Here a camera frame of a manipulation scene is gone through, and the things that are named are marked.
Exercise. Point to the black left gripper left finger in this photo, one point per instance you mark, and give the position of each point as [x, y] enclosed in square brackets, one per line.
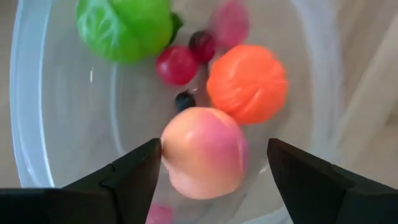
[118, 199]

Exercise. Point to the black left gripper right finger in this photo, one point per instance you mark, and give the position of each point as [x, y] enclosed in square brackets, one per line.
[320, 199]

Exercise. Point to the red cherry tomato green stem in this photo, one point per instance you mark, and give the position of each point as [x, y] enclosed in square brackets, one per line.
[160, 214]

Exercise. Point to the smooth orange-pink peach toy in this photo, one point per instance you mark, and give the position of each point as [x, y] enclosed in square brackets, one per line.
[203, 152]

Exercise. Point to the dark blueberry toy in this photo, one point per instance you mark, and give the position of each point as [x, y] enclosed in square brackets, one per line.
[185, 100]

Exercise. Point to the orange tangerine toy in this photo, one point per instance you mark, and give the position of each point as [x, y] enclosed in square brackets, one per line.
[248, 84]

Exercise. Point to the clear plastic tupperware container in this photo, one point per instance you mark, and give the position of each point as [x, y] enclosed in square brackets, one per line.
[28, 93]

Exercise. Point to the glossy red fruit green leaves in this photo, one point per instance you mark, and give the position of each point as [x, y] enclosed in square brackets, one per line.
[176, 65]

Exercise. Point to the green apple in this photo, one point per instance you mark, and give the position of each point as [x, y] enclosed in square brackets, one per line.
[124, 28]

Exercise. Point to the dark red cherry with stem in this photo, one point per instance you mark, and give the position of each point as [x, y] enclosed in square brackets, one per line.
[202, 46]

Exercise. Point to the pink fuzzy peach toy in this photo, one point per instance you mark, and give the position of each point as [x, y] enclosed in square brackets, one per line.
[230, 23]

